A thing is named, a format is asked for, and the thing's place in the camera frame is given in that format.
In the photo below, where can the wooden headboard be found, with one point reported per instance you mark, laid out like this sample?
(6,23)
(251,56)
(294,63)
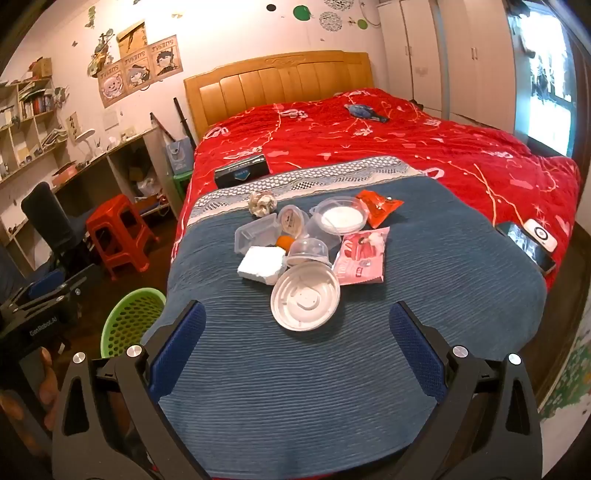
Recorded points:
(290,77)

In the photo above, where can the white wardrobe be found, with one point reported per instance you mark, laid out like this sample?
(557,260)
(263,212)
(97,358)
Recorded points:
(453,58)

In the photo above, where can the blue paper bag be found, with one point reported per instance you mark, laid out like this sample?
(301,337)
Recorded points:
(180,156)

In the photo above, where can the red patterned duvet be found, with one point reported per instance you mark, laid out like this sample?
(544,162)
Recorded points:
(488,169)

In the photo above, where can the wall bookshelf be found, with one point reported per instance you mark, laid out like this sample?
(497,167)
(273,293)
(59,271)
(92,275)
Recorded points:
(33,147)

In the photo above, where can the anime posters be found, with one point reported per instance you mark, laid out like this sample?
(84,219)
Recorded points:
(140,64)

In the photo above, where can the white power bank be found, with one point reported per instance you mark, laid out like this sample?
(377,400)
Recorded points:
(541,235)

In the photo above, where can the red plastic stool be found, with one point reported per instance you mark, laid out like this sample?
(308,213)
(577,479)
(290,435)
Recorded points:
(120,235)

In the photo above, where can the person left hand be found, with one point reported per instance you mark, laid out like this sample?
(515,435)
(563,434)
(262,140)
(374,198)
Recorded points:
(47,394)

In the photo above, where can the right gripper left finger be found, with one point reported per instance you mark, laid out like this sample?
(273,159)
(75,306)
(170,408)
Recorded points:
(86,441)

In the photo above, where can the blue toy on bed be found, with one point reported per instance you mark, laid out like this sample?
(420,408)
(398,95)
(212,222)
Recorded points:
(365,112)

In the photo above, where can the green small stool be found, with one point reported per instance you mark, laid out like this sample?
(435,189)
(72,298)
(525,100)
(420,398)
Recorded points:
(181,182)

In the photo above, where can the blue ribbed blanket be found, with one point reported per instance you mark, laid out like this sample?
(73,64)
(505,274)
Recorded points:
(256,401)

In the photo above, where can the white desk lamp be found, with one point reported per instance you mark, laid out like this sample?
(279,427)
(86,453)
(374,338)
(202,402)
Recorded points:
(85,138)

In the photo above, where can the orange red snack packet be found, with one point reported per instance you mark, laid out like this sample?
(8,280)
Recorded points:
(380,207)

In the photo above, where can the black smartphone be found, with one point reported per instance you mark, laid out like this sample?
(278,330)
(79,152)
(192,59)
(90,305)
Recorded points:
(528,245)

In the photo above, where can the black office chair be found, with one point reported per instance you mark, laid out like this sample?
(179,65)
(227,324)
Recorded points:
(65,235)

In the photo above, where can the green plastic waste basket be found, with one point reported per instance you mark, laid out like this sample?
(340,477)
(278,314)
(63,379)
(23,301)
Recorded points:
(131,317)

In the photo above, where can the clear dome plastic cup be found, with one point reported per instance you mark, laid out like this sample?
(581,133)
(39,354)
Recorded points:
(307,250)

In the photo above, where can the window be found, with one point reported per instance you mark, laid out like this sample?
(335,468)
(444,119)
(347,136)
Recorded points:
(552,104)

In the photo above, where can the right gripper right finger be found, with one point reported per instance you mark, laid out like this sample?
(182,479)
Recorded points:
(485,424)

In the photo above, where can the pink snack bag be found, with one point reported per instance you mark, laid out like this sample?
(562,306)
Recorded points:
(361,258)

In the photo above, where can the white desk with shelves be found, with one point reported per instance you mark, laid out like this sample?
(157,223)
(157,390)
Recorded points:
(137,168)

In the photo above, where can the clear rectangular plastic container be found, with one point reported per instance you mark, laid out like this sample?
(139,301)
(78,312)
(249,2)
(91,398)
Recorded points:
(260,232)

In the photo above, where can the black rectangular box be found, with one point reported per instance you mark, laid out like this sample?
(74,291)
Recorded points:
(241,171)

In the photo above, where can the paper ball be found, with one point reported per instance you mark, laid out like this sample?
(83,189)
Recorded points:
(262,203)

